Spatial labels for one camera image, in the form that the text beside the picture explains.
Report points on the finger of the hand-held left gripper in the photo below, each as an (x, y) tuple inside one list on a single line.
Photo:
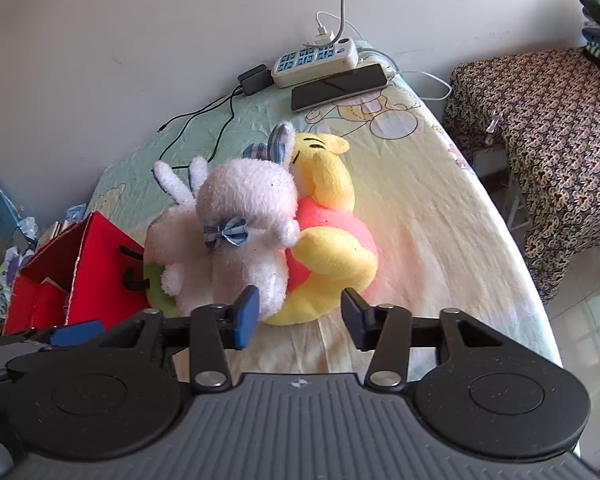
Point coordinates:
[(77, 332)]

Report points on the green plush toy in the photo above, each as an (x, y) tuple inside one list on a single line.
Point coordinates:
[(156, 285)]

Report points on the white power strip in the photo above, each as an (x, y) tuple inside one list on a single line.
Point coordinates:
[(310, 62)]

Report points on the white usb charger plug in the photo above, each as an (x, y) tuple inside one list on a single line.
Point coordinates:
[(326, 37)]

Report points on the white plush rabbit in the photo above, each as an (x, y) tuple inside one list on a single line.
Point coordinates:
[(245, 200)]

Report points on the yellow plush bear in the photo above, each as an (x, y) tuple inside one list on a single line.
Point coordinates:
[(330, 255)]

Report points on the black charger adapter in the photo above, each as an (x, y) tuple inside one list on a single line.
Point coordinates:
[(255, 80)]

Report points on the white furniture frame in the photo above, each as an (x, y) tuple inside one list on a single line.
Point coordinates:
[(495, 170)]

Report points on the green and white toy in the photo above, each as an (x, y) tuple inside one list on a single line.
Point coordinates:
[(0, 285)]

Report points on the dark floral cloth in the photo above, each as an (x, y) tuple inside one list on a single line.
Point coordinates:
[(555, 135)]

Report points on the red cardboard box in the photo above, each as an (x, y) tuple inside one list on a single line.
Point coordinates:
[(100, 240)]

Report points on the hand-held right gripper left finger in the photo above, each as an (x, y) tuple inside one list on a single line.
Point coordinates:
[(246, 320)]

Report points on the black smartphone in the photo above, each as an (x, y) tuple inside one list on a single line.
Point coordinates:
[(340, 87)]

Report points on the cartoon print bed sheet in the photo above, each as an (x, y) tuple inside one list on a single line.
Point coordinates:
[(430, 210)]

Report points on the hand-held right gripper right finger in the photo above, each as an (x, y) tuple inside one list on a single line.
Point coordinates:
[(356, 322)]

